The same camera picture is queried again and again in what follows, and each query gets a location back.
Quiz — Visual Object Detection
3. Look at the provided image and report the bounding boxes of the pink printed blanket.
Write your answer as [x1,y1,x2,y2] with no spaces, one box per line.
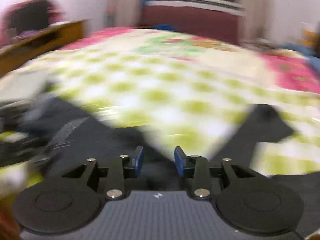
[60,27,320,94]

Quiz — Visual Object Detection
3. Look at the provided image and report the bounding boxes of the dark grey pants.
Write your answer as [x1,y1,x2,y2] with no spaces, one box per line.
[25,96,320,238]

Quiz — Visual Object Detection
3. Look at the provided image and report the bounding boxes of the wooden desk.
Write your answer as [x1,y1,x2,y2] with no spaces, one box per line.
[0,19,91,78]

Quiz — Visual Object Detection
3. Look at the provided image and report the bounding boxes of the maroon sofa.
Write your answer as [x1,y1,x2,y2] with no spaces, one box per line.
[139,0,247,45]

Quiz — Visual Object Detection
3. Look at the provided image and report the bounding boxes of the beige curtain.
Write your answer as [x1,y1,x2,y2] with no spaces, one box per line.
[237,0,273,44]

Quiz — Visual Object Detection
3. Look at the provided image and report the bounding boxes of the blue folded blanket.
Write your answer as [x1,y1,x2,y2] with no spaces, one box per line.
[274,42,320,67]

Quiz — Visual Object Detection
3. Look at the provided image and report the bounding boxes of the green checkered plastic sheet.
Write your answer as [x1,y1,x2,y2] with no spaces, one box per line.
[0,27,320,205]

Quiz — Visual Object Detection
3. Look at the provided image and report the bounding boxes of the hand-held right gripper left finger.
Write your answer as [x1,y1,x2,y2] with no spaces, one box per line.
[62,146,145,201]

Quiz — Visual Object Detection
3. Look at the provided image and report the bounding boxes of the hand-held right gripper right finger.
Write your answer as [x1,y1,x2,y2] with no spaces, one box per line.
[174,146,258,200]

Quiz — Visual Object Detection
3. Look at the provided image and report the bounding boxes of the yellow packet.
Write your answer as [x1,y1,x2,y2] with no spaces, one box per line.
[301,29,318,46]

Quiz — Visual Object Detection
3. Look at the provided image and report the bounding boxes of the blue cloth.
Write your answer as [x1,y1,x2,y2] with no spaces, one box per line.
[149,24,176,32]

